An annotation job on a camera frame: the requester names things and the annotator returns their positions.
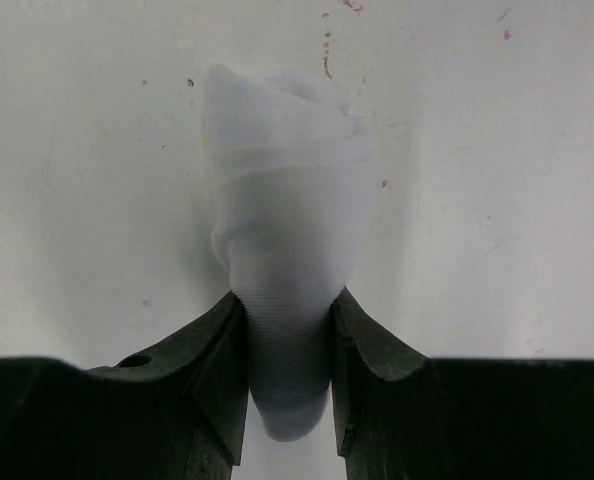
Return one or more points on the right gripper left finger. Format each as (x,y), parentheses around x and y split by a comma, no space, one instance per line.
(175,410)

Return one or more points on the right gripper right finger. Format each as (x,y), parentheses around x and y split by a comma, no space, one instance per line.
(383,424)

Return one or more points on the white striped sock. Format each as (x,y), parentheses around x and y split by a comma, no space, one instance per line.
(292,181)

